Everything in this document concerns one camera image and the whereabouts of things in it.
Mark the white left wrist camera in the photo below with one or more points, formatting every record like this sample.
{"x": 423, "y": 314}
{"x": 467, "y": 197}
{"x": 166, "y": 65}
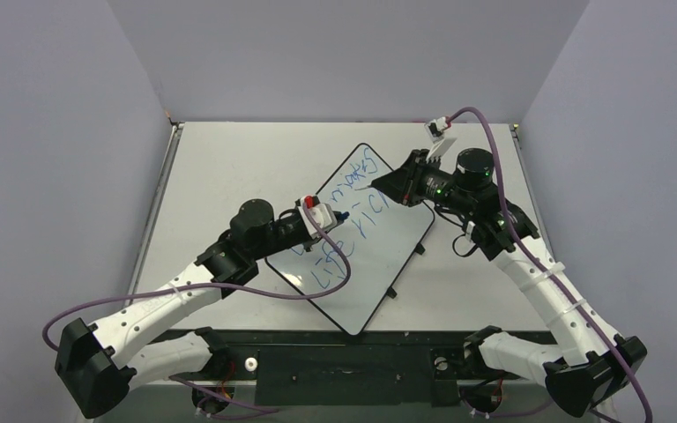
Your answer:
{"x": 316, "y": 216}

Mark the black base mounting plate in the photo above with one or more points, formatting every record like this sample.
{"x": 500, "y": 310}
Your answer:
{"x": 308, "y": 367}

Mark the black framed whiteboard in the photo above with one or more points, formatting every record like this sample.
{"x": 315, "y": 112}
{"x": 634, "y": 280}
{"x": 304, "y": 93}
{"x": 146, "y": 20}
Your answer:
{"x": 376, "y": 242}

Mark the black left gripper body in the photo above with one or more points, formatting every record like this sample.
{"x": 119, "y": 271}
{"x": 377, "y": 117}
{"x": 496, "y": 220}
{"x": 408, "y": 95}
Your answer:
{"x": 288, "y": 232}

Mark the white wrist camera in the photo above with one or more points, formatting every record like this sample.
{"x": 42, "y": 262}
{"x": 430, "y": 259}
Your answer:
{"x": 441, "y": 141}
{"x": 316, "y": 216}

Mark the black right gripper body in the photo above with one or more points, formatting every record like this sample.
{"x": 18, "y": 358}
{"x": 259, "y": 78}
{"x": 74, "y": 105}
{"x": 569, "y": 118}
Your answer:
{"x": 411, "y": 179}

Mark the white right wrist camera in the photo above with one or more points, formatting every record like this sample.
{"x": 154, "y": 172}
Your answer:
{"x": 441, "y": 141}

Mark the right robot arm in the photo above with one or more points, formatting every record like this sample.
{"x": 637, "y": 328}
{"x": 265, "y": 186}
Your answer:
{"x": 590, "y": 360}

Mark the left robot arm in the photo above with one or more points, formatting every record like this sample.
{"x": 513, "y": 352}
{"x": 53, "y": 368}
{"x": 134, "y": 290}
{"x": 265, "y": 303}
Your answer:
{"x": 101, "y": 362}

